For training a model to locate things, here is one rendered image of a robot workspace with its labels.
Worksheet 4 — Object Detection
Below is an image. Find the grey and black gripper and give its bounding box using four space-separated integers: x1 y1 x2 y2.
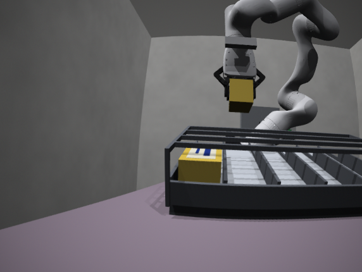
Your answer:
214 48 265 101

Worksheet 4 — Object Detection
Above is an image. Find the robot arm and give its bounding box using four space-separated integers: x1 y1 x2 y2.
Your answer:
225 0 340 130

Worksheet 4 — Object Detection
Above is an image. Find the black flat bar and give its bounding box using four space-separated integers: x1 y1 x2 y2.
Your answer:
170 180 362 209

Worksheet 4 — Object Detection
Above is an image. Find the yellow butter carton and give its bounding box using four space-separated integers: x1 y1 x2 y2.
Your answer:
228 78 253 113
178 148 222 183

